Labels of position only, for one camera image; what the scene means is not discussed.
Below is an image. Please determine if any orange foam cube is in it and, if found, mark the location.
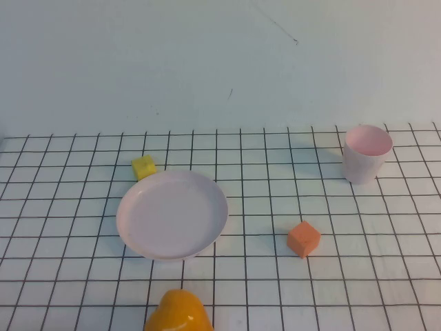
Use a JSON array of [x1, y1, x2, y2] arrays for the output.
[[287, 221, 322, 259]]

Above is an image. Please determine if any yellow foam cube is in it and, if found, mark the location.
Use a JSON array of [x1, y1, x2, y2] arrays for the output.
[[131, 154, 158, 181]]

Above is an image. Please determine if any pink plastic cup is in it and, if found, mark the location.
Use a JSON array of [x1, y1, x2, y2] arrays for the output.
[[342, 124, 394, 185]]

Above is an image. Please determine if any yellow toy bell pepper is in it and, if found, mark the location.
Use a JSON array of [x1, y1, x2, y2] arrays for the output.
[[143, 289, 215, 331]]

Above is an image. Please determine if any pink round plate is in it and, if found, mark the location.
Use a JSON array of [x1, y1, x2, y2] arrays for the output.
[[116, 168, 229, 262]]

